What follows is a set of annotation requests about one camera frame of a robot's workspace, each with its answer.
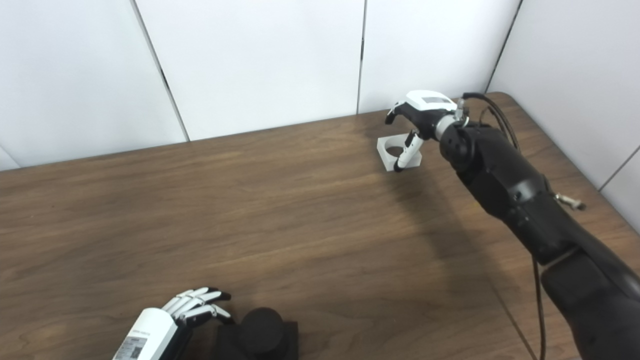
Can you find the black peg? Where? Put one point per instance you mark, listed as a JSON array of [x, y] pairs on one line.
[[262, 332]]

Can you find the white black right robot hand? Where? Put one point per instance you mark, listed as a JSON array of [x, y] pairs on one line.
[[427, 107]]

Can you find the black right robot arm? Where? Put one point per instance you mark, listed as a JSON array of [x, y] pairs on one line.
[[525, 200]]

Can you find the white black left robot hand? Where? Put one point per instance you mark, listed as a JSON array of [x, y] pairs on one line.
[[147, 332]]

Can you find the white square piece with hole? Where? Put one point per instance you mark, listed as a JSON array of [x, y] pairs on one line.
[[387, 157]]

